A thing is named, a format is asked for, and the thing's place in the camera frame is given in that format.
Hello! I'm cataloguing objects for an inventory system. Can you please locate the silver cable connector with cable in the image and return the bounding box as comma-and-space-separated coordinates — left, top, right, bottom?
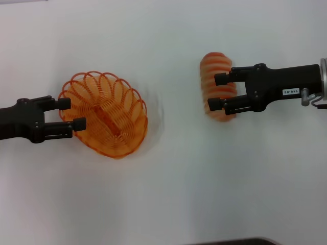
300, 87, 327, 111

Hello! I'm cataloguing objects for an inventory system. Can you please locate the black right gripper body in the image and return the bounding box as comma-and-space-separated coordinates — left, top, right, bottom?
244, 63, 323, 113

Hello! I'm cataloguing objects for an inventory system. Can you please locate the orange woven wire basket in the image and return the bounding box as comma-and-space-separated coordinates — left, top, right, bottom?
58, 71, 149, 160

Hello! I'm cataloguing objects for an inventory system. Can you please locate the orange striped bread loaf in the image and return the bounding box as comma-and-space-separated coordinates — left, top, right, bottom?
199, 52, 239, 123

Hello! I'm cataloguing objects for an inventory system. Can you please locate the dark robot torso edge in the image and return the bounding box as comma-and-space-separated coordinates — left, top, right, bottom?
188, 236, 281, 245

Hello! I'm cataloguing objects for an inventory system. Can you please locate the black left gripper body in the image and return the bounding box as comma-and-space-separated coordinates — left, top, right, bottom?
0, 98, 46, 144

